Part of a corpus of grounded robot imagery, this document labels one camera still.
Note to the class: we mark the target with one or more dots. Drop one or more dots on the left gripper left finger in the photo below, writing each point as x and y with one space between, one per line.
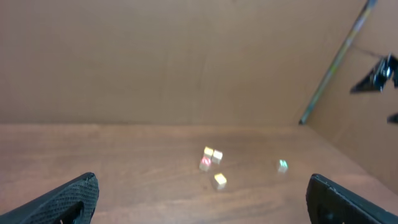
72 202

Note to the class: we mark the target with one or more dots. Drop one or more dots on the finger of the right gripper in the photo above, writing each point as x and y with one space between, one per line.
393 119
376 79

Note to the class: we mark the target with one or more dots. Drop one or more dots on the white bone wooden block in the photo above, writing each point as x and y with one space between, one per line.
217 157

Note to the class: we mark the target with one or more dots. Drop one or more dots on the yellow top wooden block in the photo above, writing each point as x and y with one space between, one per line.
208 152

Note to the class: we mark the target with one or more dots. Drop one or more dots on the red letter wooden block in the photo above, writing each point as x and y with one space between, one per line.
205 164

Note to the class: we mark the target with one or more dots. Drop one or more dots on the metal corner strip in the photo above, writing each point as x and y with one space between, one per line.
349 39

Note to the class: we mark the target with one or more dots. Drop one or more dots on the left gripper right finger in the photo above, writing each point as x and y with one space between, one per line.
330 203

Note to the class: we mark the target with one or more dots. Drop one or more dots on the yellow letter C block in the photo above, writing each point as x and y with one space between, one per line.
220 181

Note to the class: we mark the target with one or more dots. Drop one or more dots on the green letter wooden block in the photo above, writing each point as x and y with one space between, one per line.
282 166

